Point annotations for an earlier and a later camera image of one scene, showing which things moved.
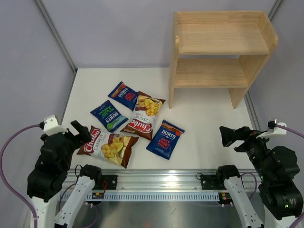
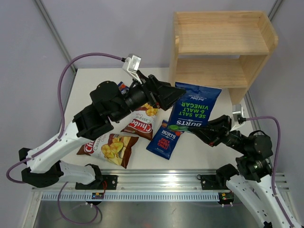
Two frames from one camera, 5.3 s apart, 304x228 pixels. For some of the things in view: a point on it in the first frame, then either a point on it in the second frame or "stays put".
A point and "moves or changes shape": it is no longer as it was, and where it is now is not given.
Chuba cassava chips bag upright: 142,120 stays put
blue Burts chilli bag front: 166,139 stays put
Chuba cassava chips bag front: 114,148 stays put
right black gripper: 229,136 → 217,129
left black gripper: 84,136 → 159,94
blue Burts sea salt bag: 109,116 moves or changes shape
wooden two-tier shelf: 220,50 stays put
